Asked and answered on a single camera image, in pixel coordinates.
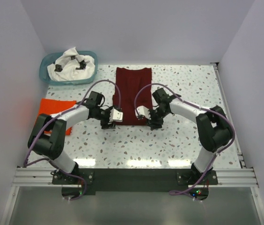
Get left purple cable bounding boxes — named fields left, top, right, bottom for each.
left=23, top=79, right=123, bottom=201

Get white t-shirt with black print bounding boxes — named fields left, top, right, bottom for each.
left=47, top=47, right=95, bottom=82

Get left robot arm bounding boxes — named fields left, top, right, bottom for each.
left=28, top=91, right=123, bottom=186

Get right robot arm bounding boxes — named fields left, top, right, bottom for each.
left=144, top=89, right=235, bottom=185

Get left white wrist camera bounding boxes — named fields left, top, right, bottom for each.
left=109, top=107, right=124, bottom=122

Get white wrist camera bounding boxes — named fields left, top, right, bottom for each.
left=135, top=105, right=151, bottom=120
left=109, top=107, right=124, bottom=122

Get dark red t-shirt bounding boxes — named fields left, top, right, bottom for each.
left=112, top=67, right=152, bottom=126

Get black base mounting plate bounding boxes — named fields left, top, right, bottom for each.
left=51, top=169, right=219, bottom=201

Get teal plastic basket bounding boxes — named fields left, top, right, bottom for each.
left=39, top=51, right=98, bottom=85

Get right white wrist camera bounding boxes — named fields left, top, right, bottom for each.
left=135, top=105, right=151, bottom=120

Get folded orange t-shirt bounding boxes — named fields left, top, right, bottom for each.
left=34, top=98, right=78, bottom=136

